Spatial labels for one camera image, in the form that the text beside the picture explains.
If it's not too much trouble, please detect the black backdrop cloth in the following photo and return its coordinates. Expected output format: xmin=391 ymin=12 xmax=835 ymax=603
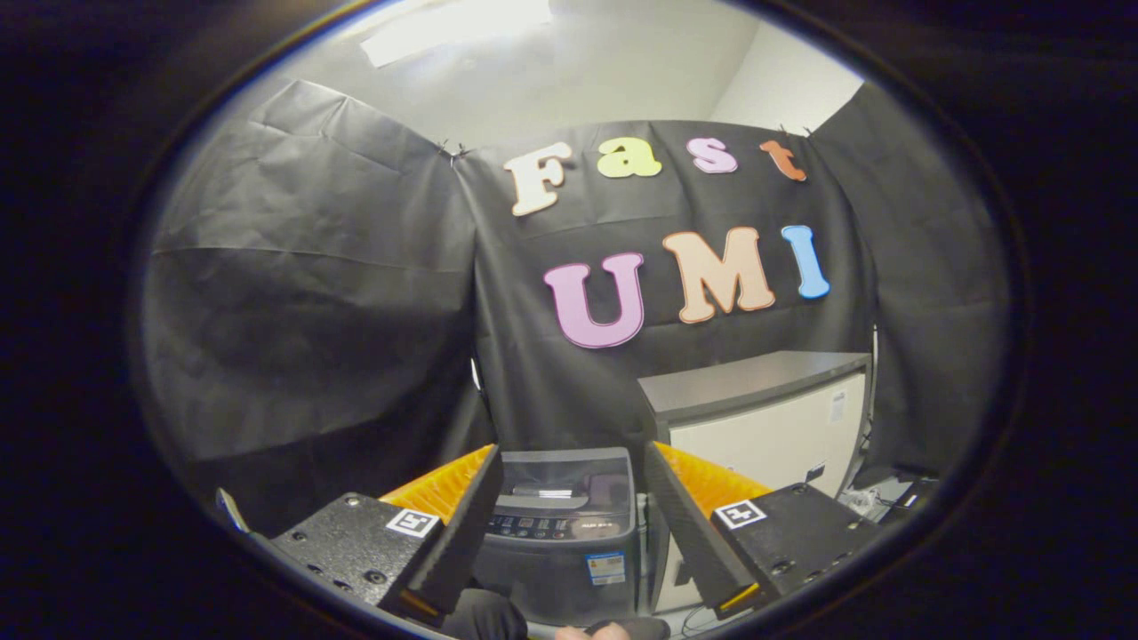
xmin=140 ymin=78 xmax=1013 ymax=534

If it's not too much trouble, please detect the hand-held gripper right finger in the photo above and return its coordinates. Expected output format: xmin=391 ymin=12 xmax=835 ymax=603
xmin=642 ymin=440 xmax=881 ymax=620

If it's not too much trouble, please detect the gray washing machine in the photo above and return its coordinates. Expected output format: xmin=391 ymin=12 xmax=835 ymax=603
xmin=471 ymin=447 xmax=641 ymax=628

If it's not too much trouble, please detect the floor cable bundle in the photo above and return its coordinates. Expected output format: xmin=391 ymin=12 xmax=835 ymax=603
xmin=840 ymin=484 xmax=939 ymax=527

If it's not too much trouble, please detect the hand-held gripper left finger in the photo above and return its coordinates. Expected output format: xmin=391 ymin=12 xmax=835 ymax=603
xmin=271 ymin=444 xmax=505 ymax=619

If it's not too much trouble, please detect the white cabinet with dark top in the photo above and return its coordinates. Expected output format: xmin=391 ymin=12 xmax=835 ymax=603
xmin=637 ymin=350 xmax=874 ymax=614

